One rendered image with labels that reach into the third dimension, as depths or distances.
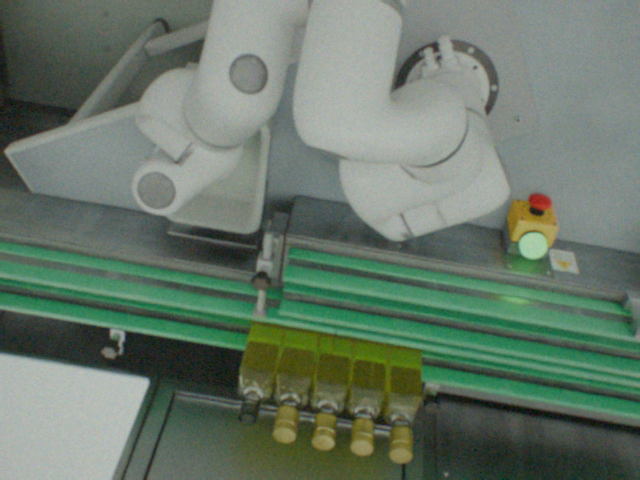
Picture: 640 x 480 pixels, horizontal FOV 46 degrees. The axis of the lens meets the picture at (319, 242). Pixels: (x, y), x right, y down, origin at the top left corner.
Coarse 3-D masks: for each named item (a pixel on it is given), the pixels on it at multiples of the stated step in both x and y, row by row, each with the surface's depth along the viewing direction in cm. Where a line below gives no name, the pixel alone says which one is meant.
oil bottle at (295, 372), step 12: (288, 336) 122; (300, 336) 123; (312, 336) 123; (288, 348) 120; (300, 348) 121; (312, 348) 121; (288, 360) 118; (300, 360) 118; (312, 360) 119; (288, 372) 116; (300, 372) 116; (312, 372) 117; (276, 384) 115; (288, 384) 115; (300, 384) 115; (276, 396) 116; (300, 396) 115
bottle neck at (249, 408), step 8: (248, 392) 114; (256, 392) 114; (248, 400) 113; (256, 400) 113; (240, 408) 112; (248, 408) 111; (256, 408) 112; (240, 416) 111; (248, 416) 113; (256, 416) 111; (248, 424) 112
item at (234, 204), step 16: (256, 144) 126; (256, 160) 128; (240, 176) 130; (256, 176) 130; (208, 192) 133; (224, 192) 133; (240, 192) 132; (256, 192) 124; (192, 208) 130; (208, 208) 131; (224, 208) 131; (240, 208) 132; (256, 208) 125; (192, 224) 129; (208, 224) 128; (224, 224) 128; (240, 224) 129; (256, 224) 127
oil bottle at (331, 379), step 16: (320, 336) 126; (336, 336) 124; (320, 352) 121; (336, 352) 121; (320, 368) 118; (336, 368) 118; (320, 384) 115; (336, 384) 116; (320, 400) 115; (336, 400) 115
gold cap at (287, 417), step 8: (280, 408) 112; (288, 408) 112; (280, 416) 111; (288, 416) 111; (296, 416) 112; (280, 424) 109; (288, 424) 109; (296, 424) 111; (280, 432) 109; (288, 432) 109; (280, 440) 110; (288, 440) 110
